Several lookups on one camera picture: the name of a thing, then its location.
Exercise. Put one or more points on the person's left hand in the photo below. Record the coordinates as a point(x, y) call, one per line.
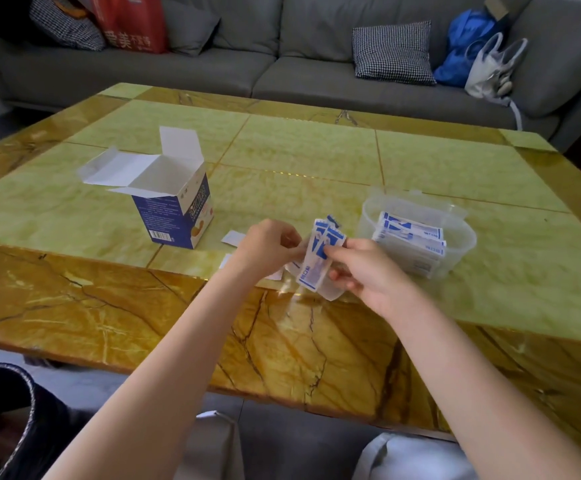
point(263, 247)

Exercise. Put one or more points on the person's right hand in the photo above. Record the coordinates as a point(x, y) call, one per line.
point(373, 274)

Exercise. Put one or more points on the person's left thumb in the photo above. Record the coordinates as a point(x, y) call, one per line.
point(293, 253)

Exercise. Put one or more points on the person's right thumb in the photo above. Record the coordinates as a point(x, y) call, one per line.
point(344, 251)

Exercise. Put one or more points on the blue white sachet bundle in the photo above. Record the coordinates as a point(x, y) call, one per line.
point(317, 264)

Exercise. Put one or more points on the person's right forearm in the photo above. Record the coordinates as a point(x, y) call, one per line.
point(475, 394)

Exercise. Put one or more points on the person's left forearm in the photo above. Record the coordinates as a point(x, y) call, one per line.
point(170, 374)

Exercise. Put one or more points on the white paper sheet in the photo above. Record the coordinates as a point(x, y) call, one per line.
point(274, 275)

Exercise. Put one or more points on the small white paper slip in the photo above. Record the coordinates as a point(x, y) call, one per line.
point(233, 238)

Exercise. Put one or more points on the stack of blue white packets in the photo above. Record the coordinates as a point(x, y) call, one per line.
point(410, 239)

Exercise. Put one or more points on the clear plastic container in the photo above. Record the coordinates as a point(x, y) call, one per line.
point(463, 242)

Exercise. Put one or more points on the open blue white cardboard box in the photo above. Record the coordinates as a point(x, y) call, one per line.
point(170, 209)

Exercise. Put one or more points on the square houndstooth cushion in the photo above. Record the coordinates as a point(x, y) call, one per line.
point(393, 52)

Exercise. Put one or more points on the white paper bag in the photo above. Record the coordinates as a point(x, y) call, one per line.
point(213, 449)

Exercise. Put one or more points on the grey fabric sofa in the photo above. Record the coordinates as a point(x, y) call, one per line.
point(295, 39)

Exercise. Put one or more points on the person's white shorts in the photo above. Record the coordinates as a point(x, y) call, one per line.
point(415, 459)

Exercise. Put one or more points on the white handbag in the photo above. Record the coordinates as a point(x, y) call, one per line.
point(490, 74)

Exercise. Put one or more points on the blue plastic bag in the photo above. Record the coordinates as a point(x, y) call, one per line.
point(463, 44)

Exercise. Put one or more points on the grey cushion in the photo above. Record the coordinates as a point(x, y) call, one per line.
point(188, 24)

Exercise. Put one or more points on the red shopping bag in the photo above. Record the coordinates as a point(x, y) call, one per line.
point(133, 22)

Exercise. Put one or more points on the brown cardboard piece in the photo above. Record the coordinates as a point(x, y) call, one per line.
point(496, 5)

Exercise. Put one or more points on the black waste bin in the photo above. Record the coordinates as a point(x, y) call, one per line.
point(45, 419)

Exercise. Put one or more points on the rumpled houndstooth cushion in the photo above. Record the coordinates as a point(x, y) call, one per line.
point(68, 24)

